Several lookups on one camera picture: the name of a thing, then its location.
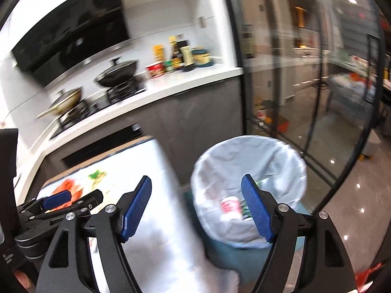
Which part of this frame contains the blue condiment jar set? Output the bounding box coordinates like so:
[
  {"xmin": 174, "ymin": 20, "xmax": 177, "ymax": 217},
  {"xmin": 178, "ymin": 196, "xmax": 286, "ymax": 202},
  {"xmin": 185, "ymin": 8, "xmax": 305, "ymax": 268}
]
[{"xmin": 192, "ymin": 46, "xmax": 214, "ymax": 68}]

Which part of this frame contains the orange plastic wrapper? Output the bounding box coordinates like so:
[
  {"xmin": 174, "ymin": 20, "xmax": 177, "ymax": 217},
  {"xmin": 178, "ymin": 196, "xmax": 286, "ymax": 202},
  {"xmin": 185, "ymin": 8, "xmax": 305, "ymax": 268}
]
[{"xmin": 46, "ymin": 178, "xmax": 84, "ymax": 211}]

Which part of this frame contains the light blue tablecloth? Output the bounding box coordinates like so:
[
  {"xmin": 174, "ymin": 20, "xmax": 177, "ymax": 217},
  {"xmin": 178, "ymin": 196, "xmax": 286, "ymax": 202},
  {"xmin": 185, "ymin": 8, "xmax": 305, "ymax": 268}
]
[{"xmin": 18, "ymin": 137, "xmax": 214, "ymax": 293}]

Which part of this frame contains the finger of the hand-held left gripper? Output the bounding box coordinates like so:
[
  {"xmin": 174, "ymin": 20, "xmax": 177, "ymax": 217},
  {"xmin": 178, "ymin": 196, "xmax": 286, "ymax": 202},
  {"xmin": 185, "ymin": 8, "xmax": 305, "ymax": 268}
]
[
  {"xmin": 18, "ymin": 190, "xmax": 72, "ymax": 218},
  {"xmin": 29, "ymin": 189, "xmax": 104, "ymax": 221}
]

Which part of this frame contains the trash bin with white liner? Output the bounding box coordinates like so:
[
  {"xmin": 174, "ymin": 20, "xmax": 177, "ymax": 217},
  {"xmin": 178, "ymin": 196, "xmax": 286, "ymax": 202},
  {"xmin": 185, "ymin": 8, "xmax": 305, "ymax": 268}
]
[{"xmin": 190, "ymin": 135, "xmax": 307, "ymax": 249}]

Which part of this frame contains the person's left hand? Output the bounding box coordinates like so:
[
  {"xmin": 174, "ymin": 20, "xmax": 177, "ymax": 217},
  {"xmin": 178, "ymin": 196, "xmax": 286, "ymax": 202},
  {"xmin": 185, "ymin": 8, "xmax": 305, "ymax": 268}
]
[{"xmin": 14, "ymin": 269, "xmax": 35, "ymax": 290}]

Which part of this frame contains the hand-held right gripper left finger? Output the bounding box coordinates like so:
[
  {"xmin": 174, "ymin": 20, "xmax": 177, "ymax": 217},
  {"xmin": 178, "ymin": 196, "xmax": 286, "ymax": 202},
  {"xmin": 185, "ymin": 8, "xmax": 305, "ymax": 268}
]
[{"xmin": 36, "ymin": 175, "xmax": 152, "ymax": 293}]

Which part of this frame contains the teal trash bin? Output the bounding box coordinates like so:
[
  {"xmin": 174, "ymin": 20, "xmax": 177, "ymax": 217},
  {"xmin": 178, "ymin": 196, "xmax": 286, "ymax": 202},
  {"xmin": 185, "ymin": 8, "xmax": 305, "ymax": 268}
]
[{"xmin": 183, "ymin": 186, "xmax": 315, "ymax": 284}]

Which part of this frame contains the black range hood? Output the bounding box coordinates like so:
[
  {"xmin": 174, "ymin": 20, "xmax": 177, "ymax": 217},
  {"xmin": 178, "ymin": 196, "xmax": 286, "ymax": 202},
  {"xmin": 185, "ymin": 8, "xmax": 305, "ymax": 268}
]
[{"xmin": 11, "ymin": 0, "xmax": 132, "ymax": 87}]

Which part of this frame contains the golden pan with lid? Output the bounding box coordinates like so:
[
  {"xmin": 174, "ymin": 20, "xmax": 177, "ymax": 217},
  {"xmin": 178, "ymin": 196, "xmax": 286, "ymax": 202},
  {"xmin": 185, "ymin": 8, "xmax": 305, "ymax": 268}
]
[{"xmin": 35, "ymin": 87, "xmax": 84, "ymax": 119}]

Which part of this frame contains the black gas stove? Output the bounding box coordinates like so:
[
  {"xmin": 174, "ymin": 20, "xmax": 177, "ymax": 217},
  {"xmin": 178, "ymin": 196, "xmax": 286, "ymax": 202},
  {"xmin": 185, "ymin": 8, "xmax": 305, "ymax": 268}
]
[{"xmin": 49, "ymin": 78, "xmax": 147, "ymax": 141}]

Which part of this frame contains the red instant noodle cup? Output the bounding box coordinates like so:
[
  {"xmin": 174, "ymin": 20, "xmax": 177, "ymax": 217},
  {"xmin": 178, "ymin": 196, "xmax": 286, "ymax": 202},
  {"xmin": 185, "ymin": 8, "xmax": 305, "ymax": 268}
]
[{"xmin": 145, "ymin": 62, "xmax": 166, "ymax": 79}]

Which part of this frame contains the black built-in appliance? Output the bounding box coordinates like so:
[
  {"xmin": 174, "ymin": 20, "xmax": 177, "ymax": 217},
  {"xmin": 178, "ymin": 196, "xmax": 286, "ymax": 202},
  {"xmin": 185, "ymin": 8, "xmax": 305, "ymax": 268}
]
[{"xmin": 61, "ymin": 124, "xmax": 144, "ymax": 168}]

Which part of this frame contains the red plastic bag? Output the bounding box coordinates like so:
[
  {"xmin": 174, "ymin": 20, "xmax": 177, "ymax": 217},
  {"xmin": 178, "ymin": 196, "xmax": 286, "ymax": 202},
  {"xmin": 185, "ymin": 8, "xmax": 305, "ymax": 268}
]
[{"xmin": 356, "ymin": 261, "xmax": 388, "ymax": 287}]

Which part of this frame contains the black framed glass door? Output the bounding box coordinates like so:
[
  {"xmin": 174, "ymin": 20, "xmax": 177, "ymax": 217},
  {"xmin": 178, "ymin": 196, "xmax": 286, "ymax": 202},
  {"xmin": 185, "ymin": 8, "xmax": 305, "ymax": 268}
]
[{"xmin": 218, "ymin": 0, "xmax": 391, "ymax": 220}]

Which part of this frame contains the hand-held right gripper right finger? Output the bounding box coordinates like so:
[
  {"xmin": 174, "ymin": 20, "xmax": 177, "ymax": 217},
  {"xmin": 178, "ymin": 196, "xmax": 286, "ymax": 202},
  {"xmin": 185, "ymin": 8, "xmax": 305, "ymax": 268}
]
[{"xmin": 241, "ymin": 174, "xmax": 358, "ymax": 293}]

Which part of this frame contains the grey kitchen cabinet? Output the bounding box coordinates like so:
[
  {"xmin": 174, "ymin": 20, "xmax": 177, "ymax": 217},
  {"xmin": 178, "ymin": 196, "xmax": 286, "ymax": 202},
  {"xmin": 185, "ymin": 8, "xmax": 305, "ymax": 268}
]
[{"xmin": 44, "ymin": 76, "xmax": 245, "ymax": 187}]

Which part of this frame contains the large dark soy sauce bottle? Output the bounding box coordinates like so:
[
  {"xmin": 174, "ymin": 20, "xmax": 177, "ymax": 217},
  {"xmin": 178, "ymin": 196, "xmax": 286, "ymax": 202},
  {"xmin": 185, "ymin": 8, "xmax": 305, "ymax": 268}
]
[{"xmin": 176, "ymin": 39, "xmax": 195, "ymax": 71}]

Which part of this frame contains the black wok with lid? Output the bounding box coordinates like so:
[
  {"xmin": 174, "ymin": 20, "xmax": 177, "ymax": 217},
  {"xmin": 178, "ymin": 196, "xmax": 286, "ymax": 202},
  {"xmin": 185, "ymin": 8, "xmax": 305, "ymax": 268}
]
[{"xmin": 93, "ymin": 57, "xmax": 139, "ymax": 87}]

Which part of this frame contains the amber sauce bottle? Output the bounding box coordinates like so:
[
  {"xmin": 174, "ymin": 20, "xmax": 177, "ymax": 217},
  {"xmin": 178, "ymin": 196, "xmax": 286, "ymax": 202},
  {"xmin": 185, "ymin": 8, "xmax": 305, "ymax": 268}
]
[{"xmin": 169, "ymin": 36, "xmax": 181, "ymax": 68}]

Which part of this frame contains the cluttered dining table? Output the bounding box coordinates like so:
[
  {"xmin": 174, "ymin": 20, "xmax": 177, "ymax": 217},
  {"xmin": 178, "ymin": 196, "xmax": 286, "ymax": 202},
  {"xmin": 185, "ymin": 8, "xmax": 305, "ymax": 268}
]
[{"xmin": 328, "ymin": 72, "xmax": 377, "ymax": 112}]

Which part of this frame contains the yellow green snack packet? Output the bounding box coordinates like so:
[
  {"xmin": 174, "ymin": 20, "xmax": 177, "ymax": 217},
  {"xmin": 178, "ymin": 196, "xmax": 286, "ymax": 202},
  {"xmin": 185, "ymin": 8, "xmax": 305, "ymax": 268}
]
[{"xmin": 88, "ymin": 169, "xmax": 108, "ymax": 187}]

